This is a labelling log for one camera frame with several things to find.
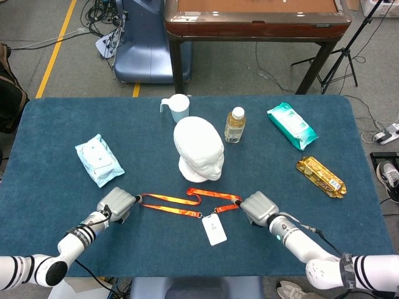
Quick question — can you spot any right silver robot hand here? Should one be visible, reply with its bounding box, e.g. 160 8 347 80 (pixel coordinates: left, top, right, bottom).
233 191 280 227

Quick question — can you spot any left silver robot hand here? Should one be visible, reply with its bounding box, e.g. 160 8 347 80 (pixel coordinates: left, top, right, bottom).
96 186 143 224

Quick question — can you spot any orange lanyard with badge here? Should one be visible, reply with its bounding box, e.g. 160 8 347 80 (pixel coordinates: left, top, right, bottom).
138 187 243 247

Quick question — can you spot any white foam mannequin head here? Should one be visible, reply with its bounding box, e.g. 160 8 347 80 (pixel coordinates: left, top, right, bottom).
173 116 225 184

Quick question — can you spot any light blue wet wipes pack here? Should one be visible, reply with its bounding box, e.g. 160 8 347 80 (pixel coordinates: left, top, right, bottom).
74 133 125 188

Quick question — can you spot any gold foil snack package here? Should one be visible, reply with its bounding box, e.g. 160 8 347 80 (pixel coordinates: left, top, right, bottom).
296 156 347 199

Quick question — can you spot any blue felt table cover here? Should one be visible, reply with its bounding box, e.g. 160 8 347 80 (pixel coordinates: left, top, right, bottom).
0 95 397 278

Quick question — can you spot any clear bottle with yellow drink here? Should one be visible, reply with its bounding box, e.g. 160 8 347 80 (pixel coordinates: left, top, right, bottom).
224 107 247 144

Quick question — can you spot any green wet wipes pack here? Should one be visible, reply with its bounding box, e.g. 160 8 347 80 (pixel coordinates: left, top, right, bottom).
267 102 319 151

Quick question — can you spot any beige sneaker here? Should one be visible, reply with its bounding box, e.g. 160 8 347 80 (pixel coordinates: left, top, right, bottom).
276 280 322 299

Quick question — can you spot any white carton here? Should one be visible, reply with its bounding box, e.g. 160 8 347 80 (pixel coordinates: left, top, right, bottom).
48 277 113 299

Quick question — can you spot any grey black sneaker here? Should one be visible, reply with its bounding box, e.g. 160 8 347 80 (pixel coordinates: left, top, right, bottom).
376 160 399 203

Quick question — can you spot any black foot pedal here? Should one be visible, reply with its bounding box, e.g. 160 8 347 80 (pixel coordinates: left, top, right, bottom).
370 151 399 163

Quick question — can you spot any white power strip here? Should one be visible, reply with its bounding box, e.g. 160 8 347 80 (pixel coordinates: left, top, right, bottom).
373 122 399 146

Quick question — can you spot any black brown bag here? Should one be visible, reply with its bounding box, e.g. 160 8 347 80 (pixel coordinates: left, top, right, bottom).
0 42 29 135

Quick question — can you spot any white socket board with plugs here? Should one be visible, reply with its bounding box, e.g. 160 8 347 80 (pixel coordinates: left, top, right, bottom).
95 26 125 60

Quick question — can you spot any black tripod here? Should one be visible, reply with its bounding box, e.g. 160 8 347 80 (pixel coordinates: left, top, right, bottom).
291 0 387 95

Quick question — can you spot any brown mahjong table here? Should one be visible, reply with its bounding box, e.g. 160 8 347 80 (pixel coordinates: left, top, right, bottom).
164 0 353 95

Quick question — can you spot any white box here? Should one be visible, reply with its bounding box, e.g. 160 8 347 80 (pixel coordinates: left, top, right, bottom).
360 0 399 19

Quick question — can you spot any black wrist cable with plug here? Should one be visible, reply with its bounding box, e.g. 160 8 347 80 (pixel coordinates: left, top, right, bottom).
292 217 344 256

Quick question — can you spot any light blue handled cup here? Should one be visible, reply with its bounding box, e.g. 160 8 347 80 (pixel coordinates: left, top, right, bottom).
160 93 191 123

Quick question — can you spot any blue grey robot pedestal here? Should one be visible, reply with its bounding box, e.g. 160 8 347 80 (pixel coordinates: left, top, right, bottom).
113 0 193 84

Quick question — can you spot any black floor cable bundle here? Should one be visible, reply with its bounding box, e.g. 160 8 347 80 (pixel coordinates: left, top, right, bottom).
80 0 128 38

